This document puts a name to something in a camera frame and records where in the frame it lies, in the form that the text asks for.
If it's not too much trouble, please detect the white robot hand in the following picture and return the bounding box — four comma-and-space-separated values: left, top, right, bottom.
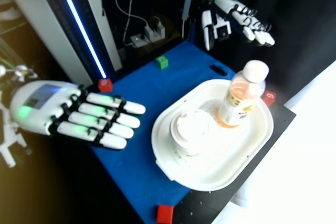
8, 79, 146, 151
201, 0, 276, 51

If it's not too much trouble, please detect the orange juice bottle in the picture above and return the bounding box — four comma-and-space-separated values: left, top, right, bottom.
217, 60, 270, 127

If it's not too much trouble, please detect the white lidded cup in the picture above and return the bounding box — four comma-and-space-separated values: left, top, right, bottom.
169, 108, 215, 158

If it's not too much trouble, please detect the white plastic tray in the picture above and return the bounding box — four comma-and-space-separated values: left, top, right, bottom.
151, 78, 275, 192

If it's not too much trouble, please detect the white hanging adapter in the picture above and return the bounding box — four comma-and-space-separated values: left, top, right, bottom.
181, 0, 192, 39

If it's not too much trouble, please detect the plain red cube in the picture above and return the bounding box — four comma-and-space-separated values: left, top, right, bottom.
156, 204, 175, 224
98, 78, 113, 93

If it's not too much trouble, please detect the white power strip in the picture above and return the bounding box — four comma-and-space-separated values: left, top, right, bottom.
130, 16, 166, 49

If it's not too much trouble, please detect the white tower with light strip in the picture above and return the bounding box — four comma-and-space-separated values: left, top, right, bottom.
0, 0, 123, 86

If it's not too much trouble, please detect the green cube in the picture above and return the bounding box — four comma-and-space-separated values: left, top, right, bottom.
155, 55, 169, 70

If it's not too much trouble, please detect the red cube with white digit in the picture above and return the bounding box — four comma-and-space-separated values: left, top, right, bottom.
263, 90, 277, 107

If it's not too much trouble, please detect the blue table mat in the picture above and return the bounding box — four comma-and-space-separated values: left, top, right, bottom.
86, 40, 266, 224

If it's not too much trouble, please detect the black perforated board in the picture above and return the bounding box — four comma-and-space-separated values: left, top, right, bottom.
172, 100, 297, 224

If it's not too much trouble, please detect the white cable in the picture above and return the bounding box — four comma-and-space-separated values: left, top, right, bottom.
115, 0, 151, 47

